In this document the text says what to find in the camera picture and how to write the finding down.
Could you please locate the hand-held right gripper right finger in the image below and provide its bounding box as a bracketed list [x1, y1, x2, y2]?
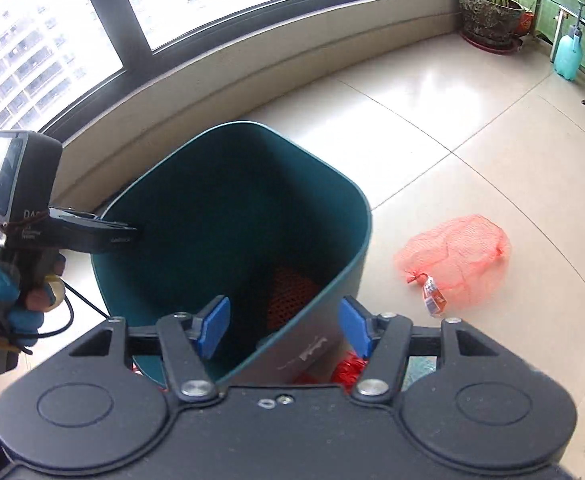
[338, 297, 506, 405]

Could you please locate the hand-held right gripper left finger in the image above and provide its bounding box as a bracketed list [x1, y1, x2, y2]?
[70, 296, 232, 404]

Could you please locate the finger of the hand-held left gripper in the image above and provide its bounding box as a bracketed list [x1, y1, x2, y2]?
[48, 207, 146, 256]

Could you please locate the dark teal plastic bin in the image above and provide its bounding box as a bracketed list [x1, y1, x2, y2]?
[91, 120, 373, 392]

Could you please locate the person's left hand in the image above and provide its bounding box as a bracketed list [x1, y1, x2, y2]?
[0, 252, 68, 348]

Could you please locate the crumpled red mesh net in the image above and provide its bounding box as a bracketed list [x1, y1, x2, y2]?
[292, 350, 373, 396]

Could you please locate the pink mesh bag with tag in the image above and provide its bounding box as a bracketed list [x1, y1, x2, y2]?
[393, 214, 512, 318]

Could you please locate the dark red pot saucer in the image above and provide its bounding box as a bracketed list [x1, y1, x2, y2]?
[461, 31, 522, 56]

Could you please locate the dark patterned plant pot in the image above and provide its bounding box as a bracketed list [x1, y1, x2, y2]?
[459, 0, 524, 46]

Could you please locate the teal spray bottle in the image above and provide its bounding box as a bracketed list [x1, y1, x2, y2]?
[552, 2, 585, 82]

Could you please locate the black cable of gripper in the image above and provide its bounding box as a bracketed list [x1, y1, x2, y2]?
[0, 240, 75, 357]

